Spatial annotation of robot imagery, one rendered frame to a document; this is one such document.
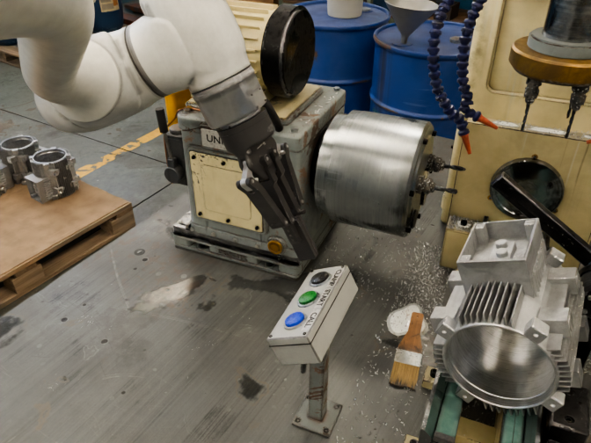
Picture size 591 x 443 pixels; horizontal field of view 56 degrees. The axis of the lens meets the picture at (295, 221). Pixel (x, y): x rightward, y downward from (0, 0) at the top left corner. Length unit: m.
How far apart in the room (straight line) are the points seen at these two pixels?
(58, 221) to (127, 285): 1.57
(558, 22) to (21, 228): 2.41
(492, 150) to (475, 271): 0.45
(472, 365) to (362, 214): 0.38
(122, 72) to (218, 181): 0.52
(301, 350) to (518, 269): 0.33
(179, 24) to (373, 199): 0.55
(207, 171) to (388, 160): 0.39
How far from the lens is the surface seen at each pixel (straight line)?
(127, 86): 0.76
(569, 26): 1.07
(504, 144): 1.26
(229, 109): 0.74
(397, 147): 1.11
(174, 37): 0.73
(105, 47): 0.76
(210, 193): 1.25
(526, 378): 0.96
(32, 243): 2.76
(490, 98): 1.35
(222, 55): 0.73
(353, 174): 1.11
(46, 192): 3.03
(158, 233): 1.48
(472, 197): 1.32
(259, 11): 1.18
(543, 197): 1.30
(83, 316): 1.28
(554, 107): 1.35
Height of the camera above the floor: 1.63
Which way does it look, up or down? 34 degrees down
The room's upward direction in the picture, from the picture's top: straight up
